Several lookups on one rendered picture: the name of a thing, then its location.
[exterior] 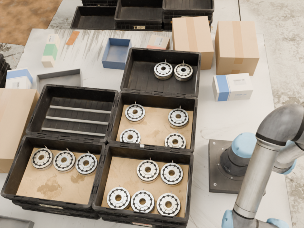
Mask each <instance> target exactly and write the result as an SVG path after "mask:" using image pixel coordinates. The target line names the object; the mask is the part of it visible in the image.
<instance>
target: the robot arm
mask: <svg viewBox="0 0 304 228"><path fill-rule="evenodd" d="M303 155H304V106H303V105H300V104H285V105H283V106H280V107H278V108H276V109H275V110H273V111H272V112H270V113H269V114H268V115H267V116H266V117H265V118H264V119H263V121H262V122H261V123H260V125H259V127H258V129H257V131H256V134H253V133H249V132H245V133H241V134H239V135H238V136H237V137H236V138H235V139H234V140H233V142H232V144H231V146H230V147H228V148H226V149H225V150H224V151H223V153H222V155H221V157H220V163H221V166H222V168H223V169H224V170H225V171H226V172H227V173H228V174H230V175H232V176H243V175H245V176H244V178H243V181H242V184H241V187H240V190H239V193H238V195H237V198H236V201H235V204H234V207H233V210H229V209H227V210H226V211H225V213H224V215H223V219H222V223H221V227H222V228H289V225H288V223H286V222H285V221H283V220H280V219H276V218H269V219H267V221H266V222H263V221H261V220H258V219H255V216H256V213H257V210H258V208H259V205H260V202H261V199H262V197H263V195H264V192H265V189H266V186H267V183H268V181H269V178H270V176H271V173H272V171H274V172H276V173H278V174H283V175H287V174H289V173H291V172H292V170H293V169H294V167H295V165H296V162H297V158H299V157H301V156H303Z"/></svg>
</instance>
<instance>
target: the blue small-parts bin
mask: <svg viewBox="0 0 304 228"><path fill-rule="evenodd" d="M130 48H132V43H131V39H124V38H108V41H107V44H106V47H105V50H104V54H103V57H102V60H101V61H102V64H103V68H109V69H120V70H124V69H125V65H126V61H127V57H128V52H129V49H130Z"/></svg>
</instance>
